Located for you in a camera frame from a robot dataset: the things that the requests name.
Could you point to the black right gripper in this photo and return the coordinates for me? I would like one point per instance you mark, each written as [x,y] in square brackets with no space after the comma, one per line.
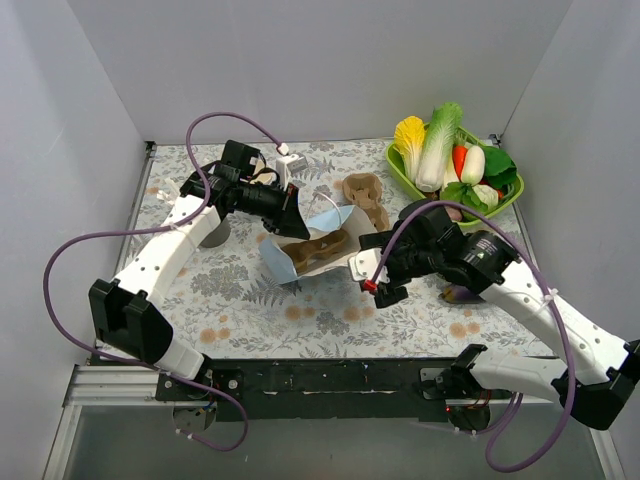
[388,275]

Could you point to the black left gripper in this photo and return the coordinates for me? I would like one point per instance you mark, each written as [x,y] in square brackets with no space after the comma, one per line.
[288,208]

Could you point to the single brown pulp carrier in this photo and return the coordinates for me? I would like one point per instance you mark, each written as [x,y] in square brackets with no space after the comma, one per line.
[326,247]

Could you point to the white paper carry bag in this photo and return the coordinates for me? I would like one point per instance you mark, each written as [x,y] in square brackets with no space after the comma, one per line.
[350,218]

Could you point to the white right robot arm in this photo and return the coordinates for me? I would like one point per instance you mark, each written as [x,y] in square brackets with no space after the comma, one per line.
[592,373]

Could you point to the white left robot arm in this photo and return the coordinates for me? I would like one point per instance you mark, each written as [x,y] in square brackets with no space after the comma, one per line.
[125,310]

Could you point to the purple toy eggplant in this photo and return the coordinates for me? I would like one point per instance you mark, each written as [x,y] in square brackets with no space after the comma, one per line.
[455,294]

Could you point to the grey straw holder cup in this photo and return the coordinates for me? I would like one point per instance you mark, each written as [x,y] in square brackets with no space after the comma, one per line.
[218,236]

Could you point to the brown pulp cup carrier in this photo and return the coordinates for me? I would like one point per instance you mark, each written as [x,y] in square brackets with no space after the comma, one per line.
[365,191]

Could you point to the floral patterned table mat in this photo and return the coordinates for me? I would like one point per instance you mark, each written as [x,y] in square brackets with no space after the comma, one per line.
[225,303]

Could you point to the red toy onion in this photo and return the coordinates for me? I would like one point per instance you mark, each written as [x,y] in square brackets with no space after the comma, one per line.
[454,213]

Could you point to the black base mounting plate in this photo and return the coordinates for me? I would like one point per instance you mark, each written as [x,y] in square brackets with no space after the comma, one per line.
[334,388]

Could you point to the green plastic basket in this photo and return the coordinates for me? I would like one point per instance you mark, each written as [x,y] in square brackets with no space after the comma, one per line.
[415,190]

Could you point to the green toy napa cabbage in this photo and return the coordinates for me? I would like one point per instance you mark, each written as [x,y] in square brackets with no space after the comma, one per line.
[441,133]

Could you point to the small green toy cabbage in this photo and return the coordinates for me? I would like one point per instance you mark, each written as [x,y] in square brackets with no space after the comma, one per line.
[481,198]

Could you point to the yellow toy cabbage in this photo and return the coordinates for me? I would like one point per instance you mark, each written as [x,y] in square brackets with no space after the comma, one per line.
[409,138]

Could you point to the white toy radish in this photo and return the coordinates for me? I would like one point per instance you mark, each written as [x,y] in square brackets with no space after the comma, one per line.
[474,166]

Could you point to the orange toy carrot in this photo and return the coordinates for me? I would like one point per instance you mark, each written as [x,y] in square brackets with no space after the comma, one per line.
[458,156]

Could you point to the green toy leafy vegetable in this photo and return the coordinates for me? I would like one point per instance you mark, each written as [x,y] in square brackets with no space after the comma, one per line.
[453,187]

